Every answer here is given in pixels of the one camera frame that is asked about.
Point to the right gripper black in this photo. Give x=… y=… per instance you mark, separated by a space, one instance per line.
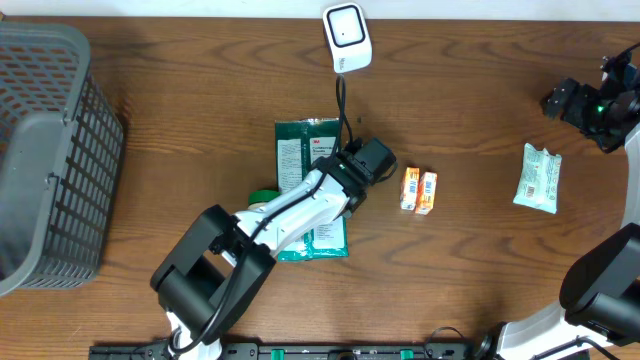
x=583 y=94

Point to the orange tissue pack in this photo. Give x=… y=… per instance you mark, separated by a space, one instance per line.
x=409 y=188
x=426 y=193

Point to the green 3M adhesive package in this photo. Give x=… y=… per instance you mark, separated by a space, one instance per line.
x=298 y=145

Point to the mint green wipes pack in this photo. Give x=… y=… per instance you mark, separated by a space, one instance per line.
x=538 y=183

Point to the green-lidded small jar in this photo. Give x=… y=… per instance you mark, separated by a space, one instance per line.
x=262 y=196

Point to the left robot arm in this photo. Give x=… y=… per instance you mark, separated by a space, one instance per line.
x=214 y=272

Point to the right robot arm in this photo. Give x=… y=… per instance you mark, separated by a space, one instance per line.
x=598 y=305

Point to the white barcode scanner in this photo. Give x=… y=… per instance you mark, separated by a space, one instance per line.
x=347 y=37

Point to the grey plastic mesh basket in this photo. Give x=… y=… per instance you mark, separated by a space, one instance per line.
x=62 y=148

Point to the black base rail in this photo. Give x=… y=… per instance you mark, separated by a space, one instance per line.
x=252 y=351

